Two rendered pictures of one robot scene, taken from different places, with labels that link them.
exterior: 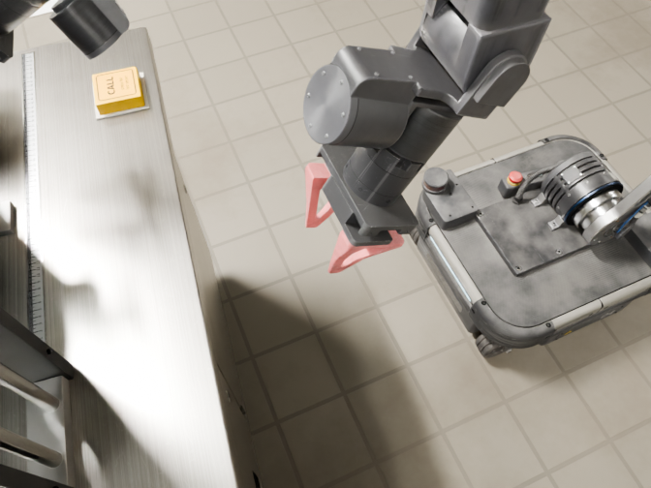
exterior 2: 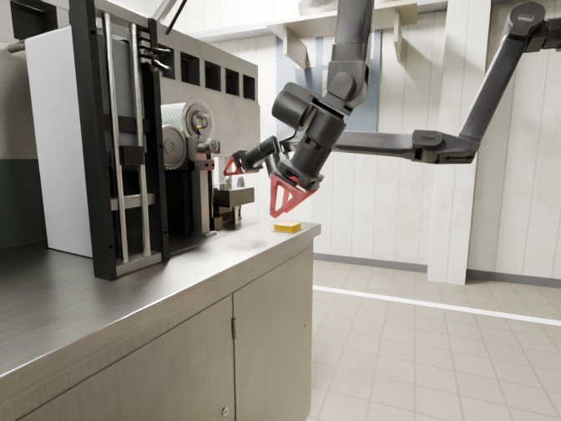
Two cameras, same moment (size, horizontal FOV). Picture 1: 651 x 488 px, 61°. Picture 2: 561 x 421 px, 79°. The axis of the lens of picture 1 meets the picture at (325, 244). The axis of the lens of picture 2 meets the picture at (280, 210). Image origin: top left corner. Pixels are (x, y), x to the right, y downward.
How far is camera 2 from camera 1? 0.61 m
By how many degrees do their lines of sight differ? 60
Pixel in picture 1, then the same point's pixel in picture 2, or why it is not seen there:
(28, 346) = (160, 215)
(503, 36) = (340, 63)
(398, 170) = (305, 144)
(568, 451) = not seen: outside the picture
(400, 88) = (304, 92)
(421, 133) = (315, 121)
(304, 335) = not seen: outside the picture
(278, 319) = not seen: outside the picture
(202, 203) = (332, 394)
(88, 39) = (270, 166)
